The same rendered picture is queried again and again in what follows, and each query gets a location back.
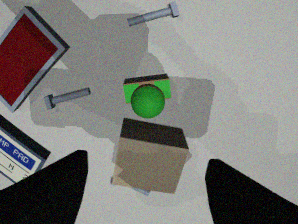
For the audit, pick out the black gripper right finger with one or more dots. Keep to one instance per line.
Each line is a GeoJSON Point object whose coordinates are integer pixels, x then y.
{"type": "Point", "coordinates": [236, 199]}

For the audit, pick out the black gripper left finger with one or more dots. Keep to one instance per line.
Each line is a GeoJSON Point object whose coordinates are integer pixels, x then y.
{"type": "Point", "coordinates": [53, 195]}

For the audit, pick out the red ink pad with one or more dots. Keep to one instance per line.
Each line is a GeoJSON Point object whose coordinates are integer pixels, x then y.
{"type": "Point", "coordinates": [29, 48]}

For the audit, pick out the rubber stamp with green knob handle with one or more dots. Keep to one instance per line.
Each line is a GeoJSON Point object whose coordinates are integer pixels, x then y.
{"type": "Point", "coordinates": [147, 94]}

